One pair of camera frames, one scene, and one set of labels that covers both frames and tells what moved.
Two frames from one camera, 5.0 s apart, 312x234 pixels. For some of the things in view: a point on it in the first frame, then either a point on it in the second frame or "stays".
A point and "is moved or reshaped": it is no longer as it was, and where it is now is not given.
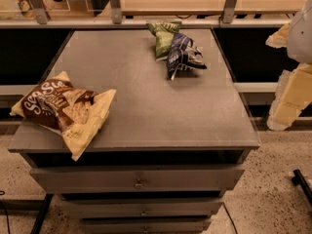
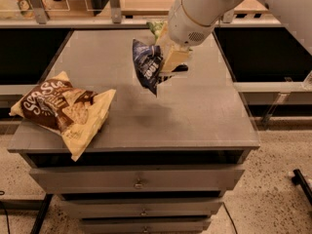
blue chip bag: (182, 57) is moved or reshaped
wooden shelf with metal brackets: (134, 6) stays
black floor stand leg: (299, 180) stays
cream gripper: (301, 36) → (182, 23)
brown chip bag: (77, 114) stays
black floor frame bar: (40, 205) stays
